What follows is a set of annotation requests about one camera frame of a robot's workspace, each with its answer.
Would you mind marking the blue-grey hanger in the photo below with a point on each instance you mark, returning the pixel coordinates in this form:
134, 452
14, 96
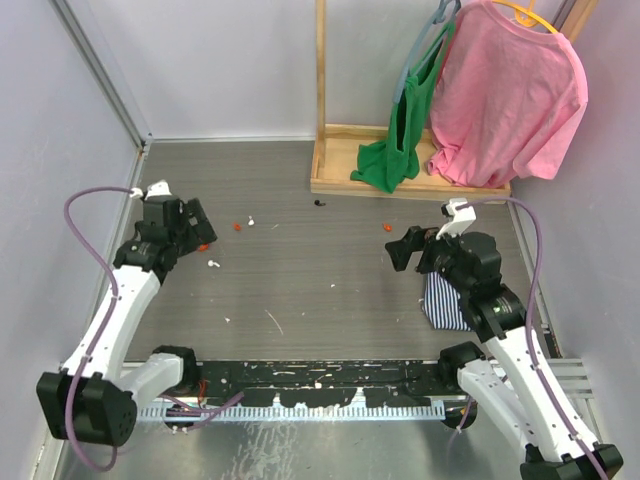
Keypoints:
446, 10

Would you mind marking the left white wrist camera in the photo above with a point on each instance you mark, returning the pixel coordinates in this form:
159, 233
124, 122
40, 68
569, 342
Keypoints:
158, 189

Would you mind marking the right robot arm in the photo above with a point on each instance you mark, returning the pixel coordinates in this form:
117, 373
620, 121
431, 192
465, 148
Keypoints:
506, 371

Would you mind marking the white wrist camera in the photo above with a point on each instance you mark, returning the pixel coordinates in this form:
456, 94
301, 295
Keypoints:
460, 216
158, 189

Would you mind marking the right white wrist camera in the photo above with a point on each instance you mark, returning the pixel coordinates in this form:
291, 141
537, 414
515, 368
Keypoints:
460, 216

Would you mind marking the wooden clothes rack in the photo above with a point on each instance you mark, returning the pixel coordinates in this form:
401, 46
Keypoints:
336, 148

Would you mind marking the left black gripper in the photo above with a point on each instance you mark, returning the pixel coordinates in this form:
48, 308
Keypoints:
203, 232

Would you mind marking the yellow hanger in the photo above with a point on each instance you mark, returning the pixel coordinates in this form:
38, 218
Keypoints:
526, 16

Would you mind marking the pink t-shirt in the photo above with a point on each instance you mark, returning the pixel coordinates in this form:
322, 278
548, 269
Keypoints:
508, 102

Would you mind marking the white cable duct strip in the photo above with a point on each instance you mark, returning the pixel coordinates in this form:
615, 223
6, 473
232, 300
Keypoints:
355, 411

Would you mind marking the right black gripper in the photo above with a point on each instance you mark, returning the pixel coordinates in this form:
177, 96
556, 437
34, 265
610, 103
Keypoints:
417, 238

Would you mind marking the blue striped cloth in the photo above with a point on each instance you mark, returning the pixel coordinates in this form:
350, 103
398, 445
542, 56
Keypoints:
441, 305

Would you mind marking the green tank top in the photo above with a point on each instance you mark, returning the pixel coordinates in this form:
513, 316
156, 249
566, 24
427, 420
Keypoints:
386, 163

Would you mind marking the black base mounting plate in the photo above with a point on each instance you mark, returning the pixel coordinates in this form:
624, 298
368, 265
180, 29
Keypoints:
392, 383

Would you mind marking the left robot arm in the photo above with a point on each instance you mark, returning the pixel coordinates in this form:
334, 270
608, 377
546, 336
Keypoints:
90, 399

